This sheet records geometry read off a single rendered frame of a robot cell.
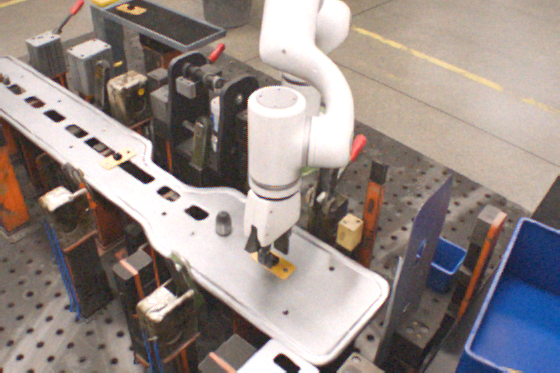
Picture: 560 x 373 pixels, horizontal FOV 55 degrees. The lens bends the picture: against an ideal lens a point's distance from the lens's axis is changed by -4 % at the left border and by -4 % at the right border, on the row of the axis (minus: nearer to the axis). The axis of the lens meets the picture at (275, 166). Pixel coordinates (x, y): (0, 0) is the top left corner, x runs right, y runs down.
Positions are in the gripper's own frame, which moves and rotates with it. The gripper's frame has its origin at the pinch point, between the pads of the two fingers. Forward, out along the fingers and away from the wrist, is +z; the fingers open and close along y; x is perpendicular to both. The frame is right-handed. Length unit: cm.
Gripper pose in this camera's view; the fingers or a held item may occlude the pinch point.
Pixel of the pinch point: (273, 250)
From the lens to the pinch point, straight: 100.1
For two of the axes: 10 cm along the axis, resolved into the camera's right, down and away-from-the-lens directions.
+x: 7.6, 4.2, -5.0
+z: -0.2, 7.9, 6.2
